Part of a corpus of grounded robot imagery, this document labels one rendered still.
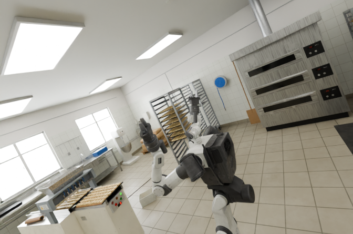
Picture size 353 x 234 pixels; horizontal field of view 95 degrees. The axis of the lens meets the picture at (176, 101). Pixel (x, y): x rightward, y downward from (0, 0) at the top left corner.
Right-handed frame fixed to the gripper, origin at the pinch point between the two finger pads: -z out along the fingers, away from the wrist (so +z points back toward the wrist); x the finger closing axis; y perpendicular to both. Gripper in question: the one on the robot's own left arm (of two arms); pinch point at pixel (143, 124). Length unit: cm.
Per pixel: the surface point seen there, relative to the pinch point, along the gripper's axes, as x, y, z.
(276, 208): 28, 93, 183
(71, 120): 418, -377, 155
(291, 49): 229, 249, 72
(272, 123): 211, 198, 225
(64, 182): 93, -180, 113
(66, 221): 55, -177, 145
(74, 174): 108, -174, 116
